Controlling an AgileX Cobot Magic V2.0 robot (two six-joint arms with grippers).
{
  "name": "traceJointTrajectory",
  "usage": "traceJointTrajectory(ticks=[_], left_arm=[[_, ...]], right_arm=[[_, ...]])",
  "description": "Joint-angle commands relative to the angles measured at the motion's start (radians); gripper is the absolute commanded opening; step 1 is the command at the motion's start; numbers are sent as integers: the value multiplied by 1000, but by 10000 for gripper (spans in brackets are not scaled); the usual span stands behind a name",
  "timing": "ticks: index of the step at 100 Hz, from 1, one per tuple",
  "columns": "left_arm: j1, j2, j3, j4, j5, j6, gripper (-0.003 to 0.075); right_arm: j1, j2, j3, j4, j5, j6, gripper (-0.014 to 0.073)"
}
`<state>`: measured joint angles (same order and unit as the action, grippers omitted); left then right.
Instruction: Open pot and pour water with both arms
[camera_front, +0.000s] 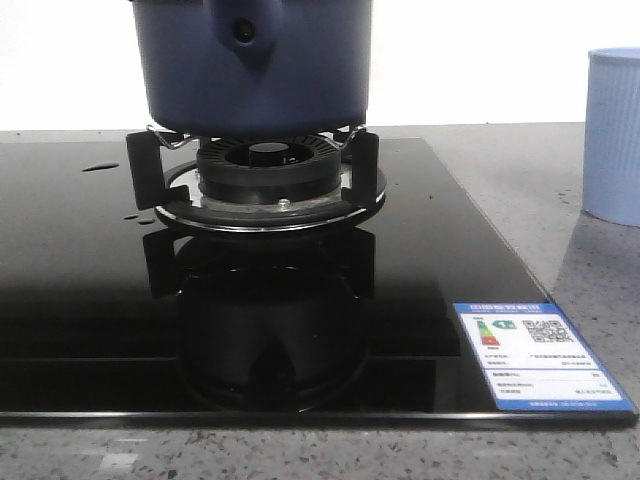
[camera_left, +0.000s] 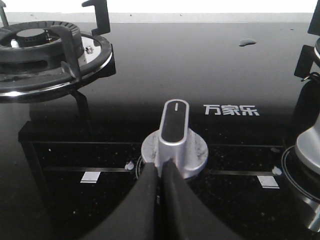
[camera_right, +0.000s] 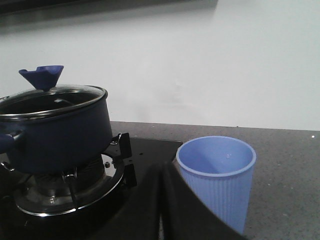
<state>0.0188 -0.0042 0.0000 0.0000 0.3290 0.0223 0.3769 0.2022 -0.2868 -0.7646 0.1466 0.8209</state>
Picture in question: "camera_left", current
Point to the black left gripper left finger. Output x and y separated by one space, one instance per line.
133 219

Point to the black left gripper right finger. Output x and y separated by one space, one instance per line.
187 217

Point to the black left pot support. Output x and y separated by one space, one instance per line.
72 73

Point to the black pot support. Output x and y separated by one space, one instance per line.
72 73
310 54

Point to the black right pot support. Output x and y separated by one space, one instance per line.
310 54

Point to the silver left control knob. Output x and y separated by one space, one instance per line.
175 141

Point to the silver control knob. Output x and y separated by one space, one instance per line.
307 148
175 141

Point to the black glass gas cooktop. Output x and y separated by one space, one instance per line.
69 158

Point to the silver right control knob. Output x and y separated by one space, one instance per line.
307 148

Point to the black left burner head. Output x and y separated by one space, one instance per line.
32 47

